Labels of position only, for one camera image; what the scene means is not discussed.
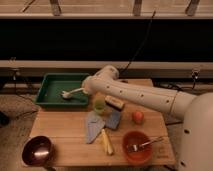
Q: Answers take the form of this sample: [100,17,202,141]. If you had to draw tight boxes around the white brush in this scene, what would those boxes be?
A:
[61,88,84,99]

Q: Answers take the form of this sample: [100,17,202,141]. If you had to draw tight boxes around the black cable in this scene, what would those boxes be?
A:
[118,9,157,76]

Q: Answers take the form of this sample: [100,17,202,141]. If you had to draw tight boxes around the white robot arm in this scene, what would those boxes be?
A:
[82,65,213,171]

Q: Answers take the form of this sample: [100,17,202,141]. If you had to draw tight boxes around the wooden block brush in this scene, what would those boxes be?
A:
[105,95,125,110]

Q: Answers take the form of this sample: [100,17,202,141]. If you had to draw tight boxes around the dark purple bowl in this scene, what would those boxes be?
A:
[22,136,53,166]

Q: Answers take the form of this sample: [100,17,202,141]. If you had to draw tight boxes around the green plastic tray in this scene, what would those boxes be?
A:
[35,73,89,109]

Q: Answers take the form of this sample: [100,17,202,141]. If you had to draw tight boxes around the metal fork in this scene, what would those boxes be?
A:
[126,137,164,152]

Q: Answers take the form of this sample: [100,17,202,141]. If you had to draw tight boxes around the blue cloth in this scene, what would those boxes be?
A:
[85,110,121,144]

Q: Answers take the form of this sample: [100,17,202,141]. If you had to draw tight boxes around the orange plastic bowl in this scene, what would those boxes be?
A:
[122,131,152,166]

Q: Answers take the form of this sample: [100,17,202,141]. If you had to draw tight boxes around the orange fruit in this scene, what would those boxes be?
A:
[132,111,144,124]

